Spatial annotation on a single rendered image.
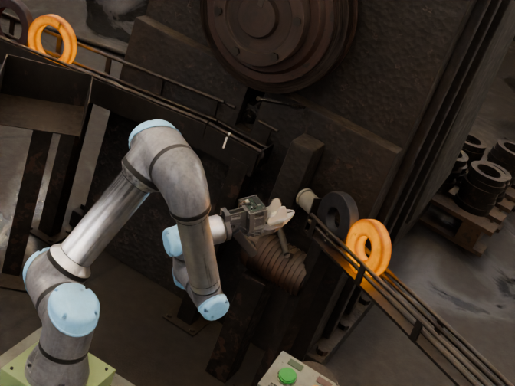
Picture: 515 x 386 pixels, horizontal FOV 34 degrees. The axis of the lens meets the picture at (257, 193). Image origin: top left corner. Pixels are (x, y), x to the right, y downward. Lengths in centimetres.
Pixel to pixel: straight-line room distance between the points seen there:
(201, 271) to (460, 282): 204
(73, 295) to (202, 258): 31
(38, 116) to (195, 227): 87
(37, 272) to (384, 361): 153
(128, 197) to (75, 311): 28
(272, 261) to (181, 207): 67
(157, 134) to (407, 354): 165
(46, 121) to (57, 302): 81
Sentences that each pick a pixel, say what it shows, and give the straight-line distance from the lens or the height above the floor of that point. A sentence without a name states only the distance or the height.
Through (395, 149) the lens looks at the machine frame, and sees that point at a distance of 254.
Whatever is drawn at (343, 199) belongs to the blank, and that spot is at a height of 78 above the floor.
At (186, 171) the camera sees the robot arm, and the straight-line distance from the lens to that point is 187.
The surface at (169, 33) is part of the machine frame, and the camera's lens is 279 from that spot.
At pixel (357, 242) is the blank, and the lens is 231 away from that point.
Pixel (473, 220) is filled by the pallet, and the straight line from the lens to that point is 416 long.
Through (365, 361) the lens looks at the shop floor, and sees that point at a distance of 315.
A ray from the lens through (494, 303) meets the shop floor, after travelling 389.
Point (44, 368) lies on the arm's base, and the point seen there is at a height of 41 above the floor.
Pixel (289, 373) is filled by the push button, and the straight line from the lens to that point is 194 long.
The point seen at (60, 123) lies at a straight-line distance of 263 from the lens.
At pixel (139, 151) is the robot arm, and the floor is 90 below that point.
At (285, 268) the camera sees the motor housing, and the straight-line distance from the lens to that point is 249.
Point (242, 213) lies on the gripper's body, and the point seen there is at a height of 73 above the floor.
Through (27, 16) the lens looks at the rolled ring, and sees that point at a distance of 302.
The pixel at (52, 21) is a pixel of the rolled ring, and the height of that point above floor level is 75.
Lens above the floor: 181
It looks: 28 degrees down
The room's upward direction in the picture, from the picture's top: 21 degrees clockwise
